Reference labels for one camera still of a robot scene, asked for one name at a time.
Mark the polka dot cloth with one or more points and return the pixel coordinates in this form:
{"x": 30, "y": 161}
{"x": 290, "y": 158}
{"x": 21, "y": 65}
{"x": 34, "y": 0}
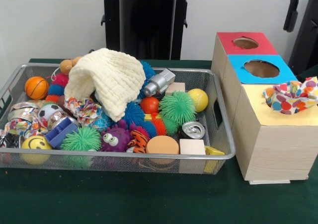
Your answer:
{"x": 293, "y": 99}

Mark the cream knitted cloth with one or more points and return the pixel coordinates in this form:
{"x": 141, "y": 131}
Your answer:
{"x": 109, "y": 80}

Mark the brown plush toy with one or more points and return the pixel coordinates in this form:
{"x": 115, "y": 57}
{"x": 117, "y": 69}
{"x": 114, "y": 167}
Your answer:
{"x": 67, "y": 65}

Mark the wooden box with three holes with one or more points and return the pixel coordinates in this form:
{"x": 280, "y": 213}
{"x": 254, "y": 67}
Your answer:
{"x": 273, "y": 144}

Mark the clear mesh bin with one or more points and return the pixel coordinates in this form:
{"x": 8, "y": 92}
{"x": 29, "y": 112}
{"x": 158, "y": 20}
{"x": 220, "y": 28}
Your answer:
{"x": 124, "y": 162}

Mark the black chair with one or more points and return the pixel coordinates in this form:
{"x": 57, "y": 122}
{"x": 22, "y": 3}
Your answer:
{"x": 309, "y": 40}

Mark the plain yellow ball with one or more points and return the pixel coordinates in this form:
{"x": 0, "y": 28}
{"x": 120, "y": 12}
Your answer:
{"x": 198, "y": 100}

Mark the green spiky ball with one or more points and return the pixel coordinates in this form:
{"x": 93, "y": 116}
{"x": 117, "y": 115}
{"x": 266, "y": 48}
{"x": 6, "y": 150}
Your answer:
{"x": 178, "y": 107}
{"x": 80, "y": 140}

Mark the purple spiky ball with eyes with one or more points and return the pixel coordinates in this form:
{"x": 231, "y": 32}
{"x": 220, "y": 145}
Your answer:
{"x": 114, "y": 140}

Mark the small orange basketball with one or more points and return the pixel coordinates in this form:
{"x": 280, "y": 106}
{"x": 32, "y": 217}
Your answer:
{"x": 36, "y": 87}

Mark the yellow smiley ball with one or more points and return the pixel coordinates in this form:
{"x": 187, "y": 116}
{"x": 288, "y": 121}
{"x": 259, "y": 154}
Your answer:
{"x": 36, "y": 149}

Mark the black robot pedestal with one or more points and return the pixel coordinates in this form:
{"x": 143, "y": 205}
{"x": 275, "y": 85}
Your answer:
{"x": 144, "y": 25}

